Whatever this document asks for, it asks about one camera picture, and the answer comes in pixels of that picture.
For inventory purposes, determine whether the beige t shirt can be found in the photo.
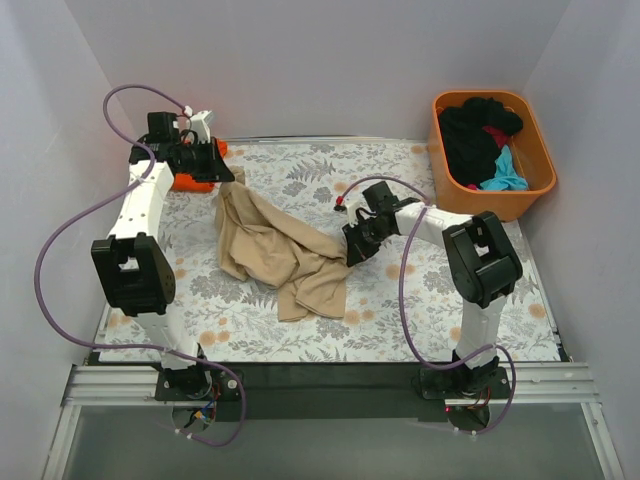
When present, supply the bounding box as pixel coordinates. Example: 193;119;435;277
214;166;350;322

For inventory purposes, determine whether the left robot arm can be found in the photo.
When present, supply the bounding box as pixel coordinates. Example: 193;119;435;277
91;110;235;400

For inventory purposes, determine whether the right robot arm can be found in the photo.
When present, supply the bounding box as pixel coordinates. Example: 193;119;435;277
334;176;523;401

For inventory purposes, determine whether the folded orange t shirt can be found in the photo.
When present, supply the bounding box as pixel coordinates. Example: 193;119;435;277
172;139;226;193

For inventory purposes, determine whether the floral table mat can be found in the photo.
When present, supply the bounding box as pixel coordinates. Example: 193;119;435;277
99;140;559;363

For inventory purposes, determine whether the black t shirt in basket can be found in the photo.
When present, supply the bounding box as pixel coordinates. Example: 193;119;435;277
438;97;524;187

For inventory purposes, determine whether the turquoise garment in basket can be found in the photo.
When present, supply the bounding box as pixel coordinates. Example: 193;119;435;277
480;145;529;191

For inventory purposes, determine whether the red garment in basket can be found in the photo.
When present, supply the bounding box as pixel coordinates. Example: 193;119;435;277
483;125;510;149

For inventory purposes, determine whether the orange plastic basket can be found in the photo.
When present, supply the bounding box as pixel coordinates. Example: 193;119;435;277
428;90;557;221

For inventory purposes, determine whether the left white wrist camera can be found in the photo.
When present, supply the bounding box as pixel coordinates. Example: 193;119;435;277
183;106;215;144

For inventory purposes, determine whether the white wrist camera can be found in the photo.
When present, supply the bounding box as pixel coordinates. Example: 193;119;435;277
334;196;370;226
183;106;215;144

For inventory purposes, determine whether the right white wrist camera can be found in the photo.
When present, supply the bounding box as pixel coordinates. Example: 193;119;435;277
334;196;370;226

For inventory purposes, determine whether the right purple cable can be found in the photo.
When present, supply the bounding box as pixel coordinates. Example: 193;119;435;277
337;175;517;436

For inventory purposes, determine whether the purple cable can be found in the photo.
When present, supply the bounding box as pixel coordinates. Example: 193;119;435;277
33;84;249;448
337;175;517;436

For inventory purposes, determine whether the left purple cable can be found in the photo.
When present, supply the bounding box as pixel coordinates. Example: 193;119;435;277
33;84;249;448

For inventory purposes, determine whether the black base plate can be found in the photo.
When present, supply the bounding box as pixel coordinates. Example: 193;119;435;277
154;360;513;422

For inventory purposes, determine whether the aluminium mounting rail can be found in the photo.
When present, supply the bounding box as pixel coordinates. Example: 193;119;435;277
43;357;622;479

